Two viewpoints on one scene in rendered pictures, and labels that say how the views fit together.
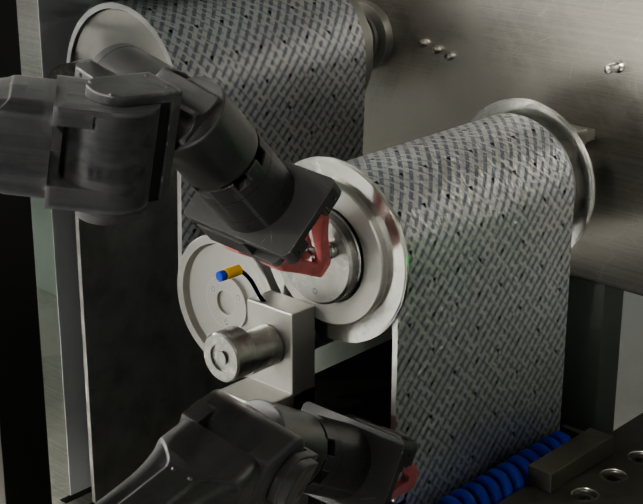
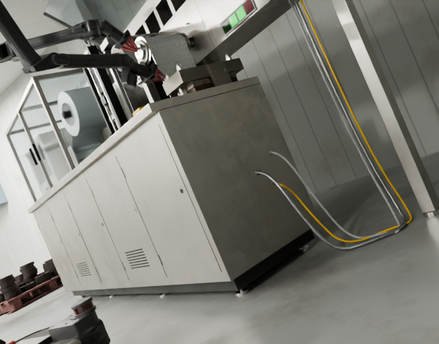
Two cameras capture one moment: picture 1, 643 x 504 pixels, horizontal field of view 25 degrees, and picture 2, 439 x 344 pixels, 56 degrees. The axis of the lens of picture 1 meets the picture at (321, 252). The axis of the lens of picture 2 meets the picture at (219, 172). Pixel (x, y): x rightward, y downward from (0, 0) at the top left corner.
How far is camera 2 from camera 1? 1.58 m
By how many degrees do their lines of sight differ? 22
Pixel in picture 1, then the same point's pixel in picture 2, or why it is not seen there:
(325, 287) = (141, 54)
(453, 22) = not seen: hidden behind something
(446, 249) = (158, 44)
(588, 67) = (186, 27)
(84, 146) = (86, 26)
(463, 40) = not seen: hidden behind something
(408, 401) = (160, 65)
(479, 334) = (171, 58)
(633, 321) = (310, 149)
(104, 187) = (90, 31)
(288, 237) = (122, 37)
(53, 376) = not seen: hidden behind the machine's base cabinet
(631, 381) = (317, 163)
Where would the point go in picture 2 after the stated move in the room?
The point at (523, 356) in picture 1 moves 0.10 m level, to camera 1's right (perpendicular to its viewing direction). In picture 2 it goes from (184, 63) to (202, 55)
